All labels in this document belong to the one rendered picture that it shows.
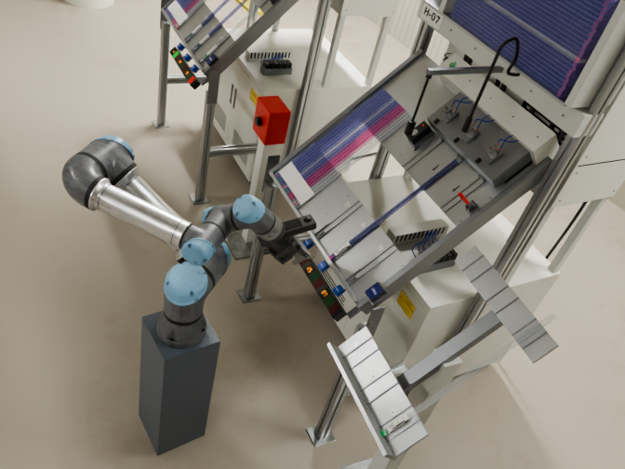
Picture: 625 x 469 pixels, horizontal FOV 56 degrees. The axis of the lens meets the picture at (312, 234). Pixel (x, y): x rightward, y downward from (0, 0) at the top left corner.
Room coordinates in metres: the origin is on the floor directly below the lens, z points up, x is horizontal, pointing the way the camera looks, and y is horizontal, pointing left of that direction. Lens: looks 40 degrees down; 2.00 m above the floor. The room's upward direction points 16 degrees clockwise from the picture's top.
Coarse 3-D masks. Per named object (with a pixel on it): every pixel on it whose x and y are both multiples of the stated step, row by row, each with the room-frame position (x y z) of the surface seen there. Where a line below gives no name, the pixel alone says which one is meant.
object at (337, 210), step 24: (336, 192) 1.67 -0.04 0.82; (312, 216) 1.60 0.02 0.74; (336, 216) 1.58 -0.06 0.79; (360, 216) 1.56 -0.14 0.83; (336, 240) 1.49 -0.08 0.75; (360, 240) 1.47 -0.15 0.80; (384, 240) 1.45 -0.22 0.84; (336, 264) 1.41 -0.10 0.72; (360, 264) 1.39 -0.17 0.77; (384, 264) 1.38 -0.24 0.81; (360, 288) 1.32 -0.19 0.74
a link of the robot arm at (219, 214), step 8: (208, 208) 1.27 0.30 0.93; (216, 208) 1.26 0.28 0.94; (224, 208) 1.25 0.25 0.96; (232, 208) 1.24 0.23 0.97; (208, 216) 1.23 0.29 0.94; (216, 216) 1.21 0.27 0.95; (224, 216) 1.23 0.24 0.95; (232, 216) 1.22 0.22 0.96; (224, 224) 1.20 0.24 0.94; (232, 224) 1.22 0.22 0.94; (224, 232) 1.18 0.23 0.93
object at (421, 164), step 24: (408, 72) 2.05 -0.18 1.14; (408, 96) 1.95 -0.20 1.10; (432, 96) 1.92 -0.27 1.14; (384, 144) 1.79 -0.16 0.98; (408, 144) 1.76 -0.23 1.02; (432, 144) 1.74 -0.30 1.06; (408, 168) 1.68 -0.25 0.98; (432, 168) 1.65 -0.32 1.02; (456, 168) 1.63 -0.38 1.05; (528, 168) 1.57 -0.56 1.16; (432, 192) 1.57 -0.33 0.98; (456, 192) 1.55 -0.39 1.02; (480, 192) 1.53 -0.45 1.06; (456, 216) 1.48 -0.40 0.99
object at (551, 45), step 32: (480, 0) 1.88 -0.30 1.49; (512, 0) 1.79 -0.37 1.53; (544, 0) 1.70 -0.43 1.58; (576, 0) 1.63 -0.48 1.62; (608, 0) 1.56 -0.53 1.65; (480, 32) 1.84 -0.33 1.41; (512, 32) 1.75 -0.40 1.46; (544, 32) 1.67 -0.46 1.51; (576, 32) 1.59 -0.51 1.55; (544, 64) 1.63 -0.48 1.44; (576, 64) 1.56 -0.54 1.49
